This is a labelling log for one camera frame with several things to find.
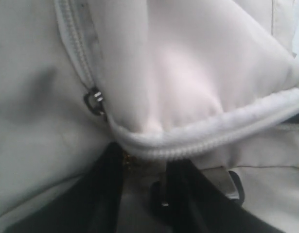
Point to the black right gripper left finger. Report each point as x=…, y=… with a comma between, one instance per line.
x=90, y=206

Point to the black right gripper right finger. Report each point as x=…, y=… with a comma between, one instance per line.
x=197, y=206

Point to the cream fabric duffel bag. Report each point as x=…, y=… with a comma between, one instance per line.
x=211, y=81

